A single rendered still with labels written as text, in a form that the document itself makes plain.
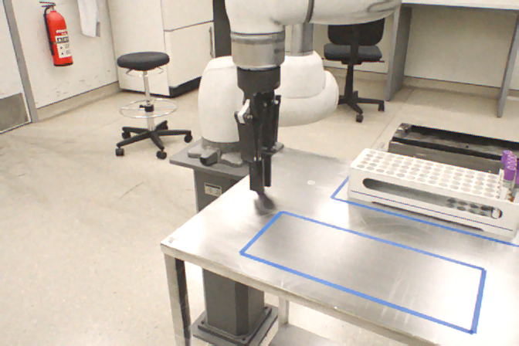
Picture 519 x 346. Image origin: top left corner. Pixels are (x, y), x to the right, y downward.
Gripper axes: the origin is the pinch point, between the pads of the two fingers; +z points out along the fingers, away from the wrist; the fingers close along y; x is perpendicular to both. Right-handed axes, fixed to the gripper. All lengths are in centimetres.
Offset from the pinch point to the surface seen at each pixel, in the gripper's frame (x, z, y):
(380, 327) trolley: -30.2, 5.3, -22.4
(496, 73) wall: -28, 64, 399
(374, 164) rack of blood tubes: -18.9, -1.5, 10.6
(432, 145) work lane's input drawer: -24.7, 5.5, 42.6
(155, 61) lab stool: 159, 23, 146
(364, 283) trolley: -26.0, 4.6, -15.9
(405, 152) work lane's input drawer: -18.6, 8.2, 41.3
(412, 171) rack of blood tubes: -25.8, -1.6, 10.7
